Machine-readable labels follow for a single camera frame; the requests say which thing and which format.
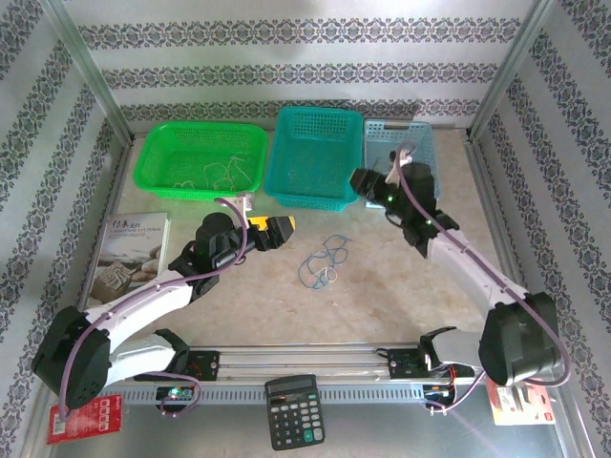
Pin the green plastic basket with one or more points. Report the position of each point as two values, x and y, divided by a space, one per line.
191 152

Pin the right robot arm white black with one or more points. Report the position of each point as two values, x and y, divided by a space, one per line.
468 267

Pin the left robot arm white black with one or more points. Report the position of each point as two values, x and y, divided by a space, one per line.
143 300

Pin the light blue plastic basket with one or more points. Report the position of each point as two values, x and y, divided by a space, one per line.
420 143

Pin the teal plastic basket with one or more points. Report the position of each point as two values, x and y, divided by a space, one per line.
310 152

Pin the grey cover book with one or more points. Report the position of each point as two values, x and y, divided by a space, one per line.
129 243

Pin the circuit board with LED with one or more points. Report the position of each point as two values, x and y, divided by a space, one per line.
176 393
439 392

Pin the black calculator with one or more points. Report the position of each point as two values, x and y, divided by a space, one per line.
293 415

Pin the red card package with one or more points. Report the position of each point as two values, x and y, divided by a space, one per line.
95 424

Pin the red package with USB stick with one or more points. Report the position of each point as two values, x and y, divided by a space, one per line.
525 410

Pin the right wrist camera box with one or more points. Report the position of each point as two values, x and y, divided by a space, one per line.
398 167

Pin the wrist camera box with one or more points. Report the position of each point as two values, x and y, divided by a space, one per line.
398 167
246 202

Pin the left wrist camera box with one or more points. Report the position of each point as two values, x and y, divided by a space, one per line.
246 202

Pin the aluminium side rail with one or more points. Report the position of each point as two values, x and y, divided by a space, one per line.
487 191
117 191

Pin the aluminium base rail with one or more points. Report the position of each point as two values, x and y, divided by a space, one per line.
310 358

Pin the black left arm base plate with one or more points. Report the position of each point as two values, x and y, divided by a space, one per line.
207 365

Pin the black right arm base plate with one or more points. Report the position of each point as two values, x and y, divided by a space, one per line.
403 365

